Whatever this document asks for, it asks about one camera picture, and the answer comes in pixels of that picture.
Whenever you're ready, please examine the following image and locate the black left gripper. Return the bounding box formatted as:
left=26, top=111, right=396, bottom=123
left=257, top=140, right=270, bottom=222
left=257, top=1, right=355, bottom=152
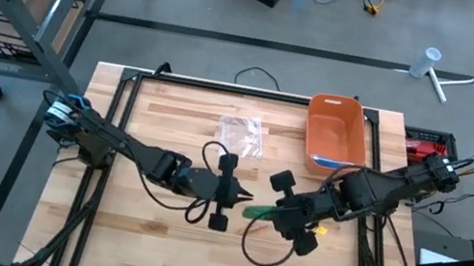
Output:
left=174, top=146, right=262, bottom=237

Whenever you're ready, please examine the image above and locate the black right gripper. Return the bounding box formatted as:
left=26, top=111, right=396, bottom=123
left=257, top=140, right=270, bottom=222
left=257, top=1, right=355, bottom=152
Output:
left=257, top=167, right=332, bottom=260

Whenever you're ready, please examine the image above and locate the green elastic bandage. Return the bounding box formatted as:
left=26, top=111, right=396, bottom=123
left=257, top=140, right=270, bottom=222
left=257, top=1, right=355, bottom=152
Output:
left=242, top=201, right=278, bottom=225

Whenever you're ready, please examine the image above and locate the blue elastic bandage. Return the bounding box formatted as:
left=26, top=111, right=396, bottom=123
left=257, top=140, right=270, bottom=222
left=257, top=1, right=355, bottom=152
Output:
left=311, top=153, right=356, bottom=171

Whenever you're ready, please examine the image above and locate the clear plastic bag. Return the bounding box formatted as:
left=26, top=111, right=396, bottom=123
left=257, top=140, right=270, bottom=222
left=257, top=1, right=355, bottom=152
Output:
left=213, top=111, right=270, bottom=162
left=307, top=149, right=361, bottom=174

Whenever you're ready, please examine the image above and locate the orange plastic bin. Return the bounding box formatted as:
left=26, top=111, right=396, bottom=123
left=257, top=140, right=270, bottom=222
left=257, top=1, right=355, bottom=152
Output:
left=297, top=91, right=379, bottom=184

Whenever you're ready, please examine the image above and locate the red black tool case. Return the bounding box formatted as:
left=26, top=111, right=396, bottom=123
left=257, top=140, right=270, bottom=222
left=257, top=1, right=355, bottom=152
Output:
left=401, top=126, right=461, bottom=168

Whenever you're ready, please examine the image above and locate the white cylindrical cup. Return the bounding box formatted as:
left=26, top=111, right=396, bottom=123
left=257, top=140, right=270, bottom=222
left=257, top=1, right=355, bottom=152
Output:
left=407, top=42, right=443, bottom=83

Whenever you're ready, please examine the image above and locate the black looped gripper cable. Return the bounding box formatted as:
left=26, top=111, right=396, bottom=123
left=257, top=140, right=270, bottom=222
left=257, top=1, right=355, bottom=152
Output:
left=236, top=212, right=302, bottom=266
left=127, top=127, right=236, bottom=230

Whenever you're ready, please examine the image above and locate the black aluminium rig frame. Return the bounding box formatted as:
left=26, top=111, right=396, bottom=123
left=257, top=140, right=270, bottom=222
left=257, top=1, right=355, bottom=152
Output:
left=15, top=52, right=460, bottom=266

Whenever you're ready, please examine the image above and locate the black floor cable loop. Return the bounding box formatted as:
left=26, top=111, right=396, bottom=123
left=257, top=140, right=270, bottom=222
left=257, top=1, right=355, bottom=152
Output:
left=233, top=63, right=284, bottom=93

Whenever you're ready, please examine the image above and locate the black wire rack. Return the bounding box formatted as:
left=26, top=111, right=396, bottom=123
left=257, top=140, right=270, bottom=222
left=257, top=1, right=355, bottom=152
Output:
left=0, top=2, right=52, bottom=67

